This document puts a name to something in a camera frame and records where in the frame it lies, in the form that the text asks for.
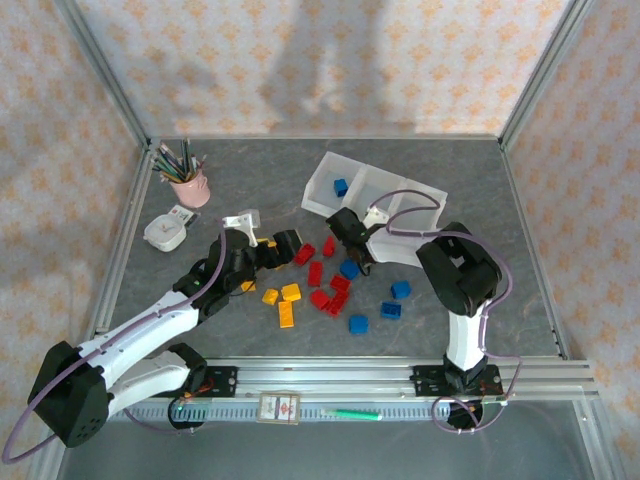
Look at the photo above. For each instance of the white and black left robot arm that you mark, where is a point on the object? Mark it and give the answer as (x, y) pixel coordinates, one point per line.
(140, 325)

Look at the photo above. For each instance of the aluminium frame post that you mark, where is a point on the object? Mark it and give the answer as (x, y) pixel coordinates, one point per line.
(106, 70)
(545, 70)

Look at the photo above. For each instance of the small white printed card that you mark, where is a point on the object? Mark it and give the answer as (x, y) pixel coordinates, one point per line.
(182, 215)

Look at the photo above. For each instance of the long yellow lego brick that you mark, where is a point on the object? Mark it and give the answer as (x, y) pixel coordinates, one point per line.
(286, 315)

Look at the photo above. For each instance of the small yellow lego brick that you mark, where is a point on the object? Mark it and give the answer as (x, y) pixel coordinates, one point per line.
(270, 296)

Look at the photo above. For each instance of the aluminium side frame rail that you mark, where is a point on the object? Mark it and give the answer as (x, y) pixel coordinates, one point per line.
(518, 200)
(121, 240)

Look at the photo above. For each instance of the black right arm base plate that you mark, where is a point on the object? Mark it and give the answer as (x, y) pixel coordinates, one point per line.
(425, 382)

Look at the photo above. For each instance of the teal coloured pencil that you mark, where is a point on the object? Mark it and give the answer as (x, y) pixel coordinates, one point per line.
(166, 170)

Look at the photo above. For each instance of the framed red and white card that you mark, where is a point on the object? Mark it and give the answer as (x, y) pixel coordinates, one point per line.
(278, 407)

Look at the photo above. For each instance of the pink coloured pencil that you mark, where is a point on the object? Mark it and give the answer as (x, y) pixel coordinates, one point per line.
(201, 162)

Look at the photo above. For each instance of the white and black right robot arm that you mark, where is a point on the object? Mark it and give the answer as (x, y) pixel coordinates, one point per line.
(465, 335)

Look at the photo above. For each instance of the pink ceramic cup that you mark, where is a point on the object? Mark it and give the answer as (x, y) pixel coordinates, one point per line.
(192, 192)

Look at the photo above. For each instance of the translucent bin with blue bricks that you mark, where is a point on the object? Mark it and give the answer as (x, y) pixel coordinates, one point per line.
(320, 192)

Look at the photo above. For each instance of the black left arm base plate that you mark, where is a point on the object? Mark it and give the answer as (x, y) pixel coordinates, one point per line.
(227, 382)

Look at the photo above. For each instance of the white square alarm clock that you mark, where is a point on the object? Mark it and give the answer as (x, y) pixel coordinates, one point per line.
(164, 232)

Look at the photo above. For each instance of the wide aluminium mounting rail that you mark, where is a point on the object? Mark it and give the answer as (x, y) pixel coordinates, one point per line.
(325, 377)

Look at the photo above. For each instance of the green pen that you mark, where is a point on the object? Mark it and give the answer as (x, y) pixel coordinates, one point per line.
(357, 414)

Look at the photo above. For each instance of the green coloured pencil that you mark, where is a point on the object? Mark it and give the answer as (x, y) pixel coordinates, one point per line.
(187, 157)

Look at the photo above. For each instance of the long red lego brick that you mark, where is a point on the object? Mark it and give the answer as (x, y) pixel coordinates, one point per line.
(337, 303)

